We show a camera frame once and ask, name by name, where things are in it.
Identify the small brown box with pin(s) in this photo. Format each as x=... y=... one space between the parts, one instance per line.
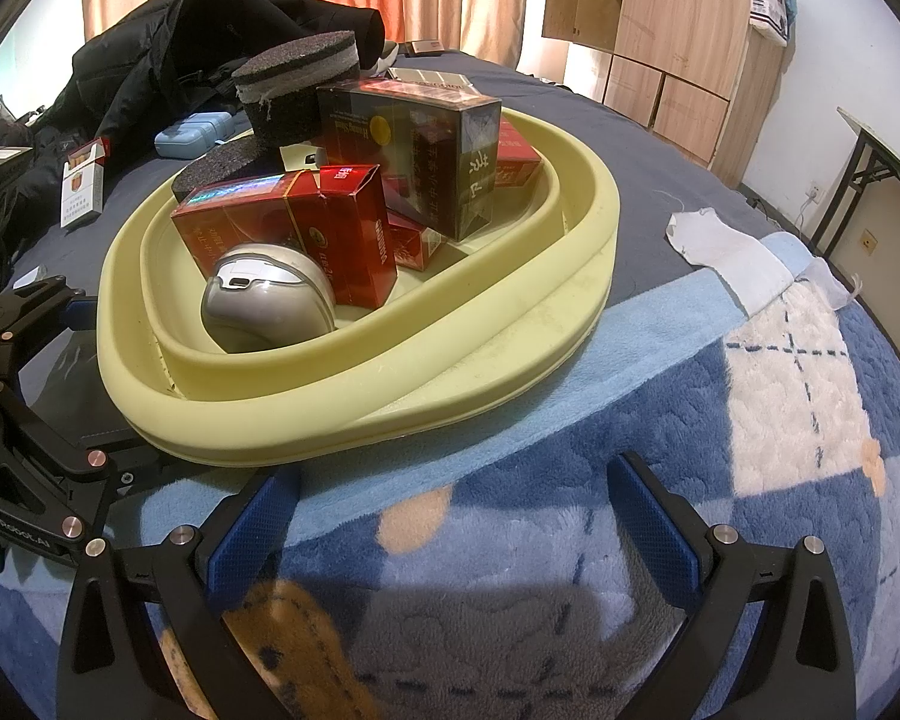
x=426 y=46

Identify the white cloth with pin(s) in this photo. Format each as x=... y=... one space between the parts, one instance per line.
x=720 y=247

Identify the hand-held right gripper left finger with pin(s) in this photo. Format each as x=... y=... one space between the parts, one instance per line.
x=251 y=532

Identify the black folding table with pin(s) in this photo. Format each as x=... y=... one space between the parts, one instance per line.
x=870 y=157

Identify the silver oval device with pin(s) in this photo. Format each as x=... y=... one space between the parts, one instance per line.
x=270 y=300

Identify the wooden wardrobe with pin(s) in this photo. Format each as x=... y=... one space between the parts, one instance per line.
x=690 y=30

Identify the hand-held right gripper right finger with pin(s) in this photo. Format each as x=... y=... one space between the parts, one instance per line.
x=656 y=532

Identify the white and red cigarette pack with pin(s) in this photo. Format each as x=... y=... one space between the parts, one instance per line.
x=81 y=191

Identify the blue checkered plush blanket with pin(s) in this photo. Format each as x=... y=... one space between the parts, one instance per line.
x=570 y=405

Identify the yellow-green plastic basin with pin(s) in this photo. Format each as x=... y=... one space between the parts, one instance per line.
x=420 y=360

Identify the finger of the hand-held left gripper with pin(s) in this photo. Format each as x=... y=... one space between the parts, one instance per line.
x=22 y=307
x=52 y=450

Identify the red gift box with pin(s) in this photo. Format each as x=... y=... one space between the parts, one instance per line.
x=232 y=229

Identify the dark box white lid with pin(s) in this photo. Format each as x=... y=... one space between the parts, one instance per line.
x=0 y=159

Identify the black jacket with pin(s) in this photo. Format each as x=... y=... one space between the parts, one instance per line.
x=157 y=37

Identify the striped flat box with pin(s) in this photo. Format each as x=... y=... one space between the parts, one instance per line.
x=427 y=77

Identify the blue pill box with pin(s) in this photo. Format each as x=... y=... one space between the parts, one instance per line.
x=191 y=133

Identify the dark brown carton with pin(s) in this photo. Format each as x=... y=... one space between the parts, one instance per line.
x=420 y=165

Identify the hanging white bag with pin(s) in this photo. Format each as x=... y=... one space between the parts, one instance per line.
x=769 y=15

